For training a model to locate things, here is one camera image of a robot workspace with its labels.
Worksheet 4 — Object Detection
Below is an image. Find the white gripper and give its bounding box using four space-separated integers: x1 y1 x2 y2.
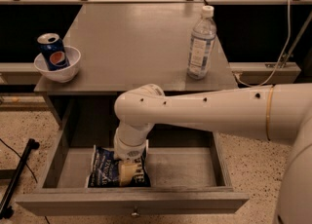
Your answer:
113 122 154 187

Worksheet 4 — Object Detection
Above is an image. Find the blue chip bag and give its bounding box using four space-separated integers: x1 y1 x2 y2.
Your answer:
86 145 151 188

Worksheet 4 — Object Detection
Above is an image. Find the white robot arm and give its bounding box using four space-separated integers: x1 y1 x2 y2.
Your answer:
114 84 312 224

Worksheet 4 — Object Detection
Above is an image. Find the open grey drawer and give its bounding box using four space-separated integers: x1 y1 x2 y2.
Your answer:
15 96 250 217

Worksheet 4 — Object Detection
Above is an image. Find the white bowl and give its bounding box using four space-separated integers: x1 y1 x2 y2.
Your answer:
34 46 81 83

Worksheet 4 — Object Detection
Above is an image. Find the grey wooden cabinet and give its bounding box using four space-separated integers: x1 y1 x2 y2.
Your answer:
33 1 240 129

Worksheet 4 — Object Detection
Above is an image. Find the black stand leg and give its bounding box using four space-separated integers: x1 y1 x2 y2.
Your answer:
0 138 40 219

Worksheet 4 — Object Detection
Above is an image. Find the blue pepsi can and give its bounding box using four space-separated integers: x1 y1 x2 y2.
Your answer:
37 33 69 71

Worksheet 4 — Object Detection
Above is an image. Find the clear plastic water bottle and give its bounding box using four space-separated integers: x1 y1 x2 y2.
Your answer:
187 6 216 80

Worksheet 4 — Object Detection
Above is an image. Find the black floor cable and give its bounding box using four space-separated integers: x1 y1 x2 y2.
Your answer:
0 138 39 184

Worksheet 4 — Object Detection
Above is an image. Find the white cable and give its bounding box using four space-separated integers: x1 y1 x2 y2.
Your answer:
233 0 292 88

